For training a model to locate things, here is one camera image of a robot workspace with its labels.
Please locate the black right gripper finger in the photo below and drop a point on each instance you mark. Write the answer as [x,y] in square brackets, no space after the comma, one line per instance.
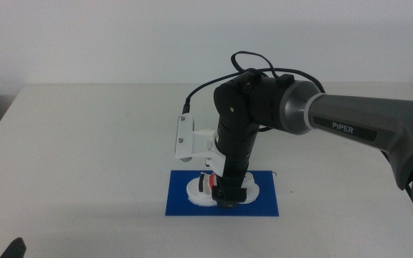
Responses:
[229,199]

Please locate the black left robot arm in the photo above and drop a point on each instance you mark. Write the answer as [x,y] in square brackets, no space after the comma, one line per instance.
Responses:
[14,249]

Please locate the blue rectangular mat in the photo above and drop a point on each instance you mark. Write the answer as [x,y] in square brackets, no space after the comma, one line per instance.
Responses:
[264,200]

